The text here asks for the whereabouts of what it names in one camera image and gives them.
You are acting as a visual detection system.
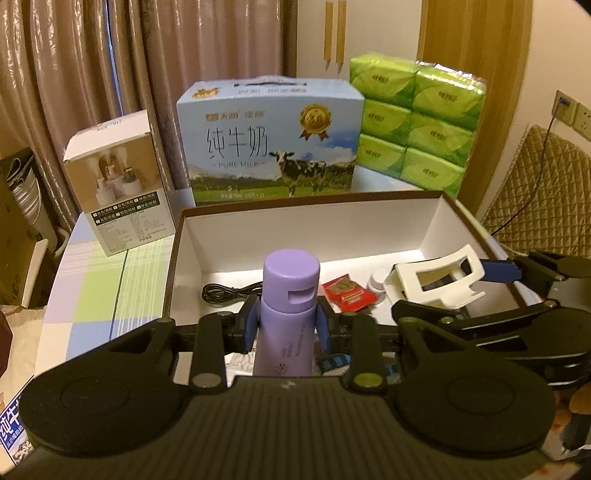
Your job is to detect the dark charger cable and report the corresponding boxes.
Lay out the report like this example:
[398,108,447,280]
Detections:
[489,95,571,239]

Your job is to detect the blue milk carton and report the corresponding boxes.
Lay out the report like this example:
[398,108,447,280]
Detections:
[176,76,366,208]

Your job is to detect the red snack packet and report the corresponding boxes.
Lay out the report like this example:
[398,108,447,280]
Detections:
[322,275,378,308]

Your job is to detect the chair with quilted cover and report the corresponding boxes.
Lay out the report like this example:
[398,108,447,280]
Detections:
[478,124,591,259]

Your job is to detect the wooden door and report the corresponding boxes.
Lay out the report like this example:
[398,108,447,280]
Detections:
[422,0,533,139]

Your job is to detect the brown curtain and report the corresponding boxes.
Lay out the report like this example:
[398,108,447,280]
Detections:
[0,0,299,241]

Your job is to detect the white plastic holder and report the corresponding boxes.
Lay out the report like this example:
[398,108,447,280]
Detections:
[384,244,487,310]

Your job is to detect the purple bottle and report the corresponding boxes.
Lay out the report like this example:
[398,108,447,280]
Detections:
[252,249,322,380]

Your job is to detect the white wardrobe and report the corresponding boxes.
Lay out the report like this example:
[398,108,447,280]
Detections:
[295,0,428,93]

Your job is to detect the brown cardboard box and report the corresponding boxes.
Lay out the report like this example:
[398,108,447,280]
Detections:
[161,191,530,379]

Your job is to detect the humidifier box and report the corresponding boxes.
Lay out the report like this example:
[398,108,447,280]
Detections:
[63,109,177,258]

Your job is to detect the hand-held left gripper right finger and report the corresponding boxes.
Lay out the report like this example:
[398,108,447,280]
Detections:
[318,307,496,393]

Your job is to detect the blue and white carton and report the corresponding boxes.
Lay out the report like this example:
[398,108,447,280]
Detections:
[0,392,36,468]

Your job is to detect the stack of green tissue packs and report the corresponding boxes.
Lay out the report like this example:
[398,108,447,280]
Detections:
[348,54,488,200]

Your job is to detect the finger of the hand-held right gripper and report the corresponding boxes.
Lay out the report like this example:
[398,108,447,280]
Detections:
[392,299,574,334]
[480,251,591,296]

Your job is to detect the black cable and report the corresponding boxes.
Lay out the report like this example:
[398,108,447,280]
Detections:
[202,282,264,310]

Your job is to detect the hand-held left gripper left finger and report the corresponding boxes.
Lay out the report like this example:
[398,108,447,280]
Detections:
[78,295,262,396]

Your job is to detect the wall socket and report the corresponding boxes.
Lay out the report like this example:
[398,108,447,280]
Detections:
[573,102,591,136]
[554,90,579,123]

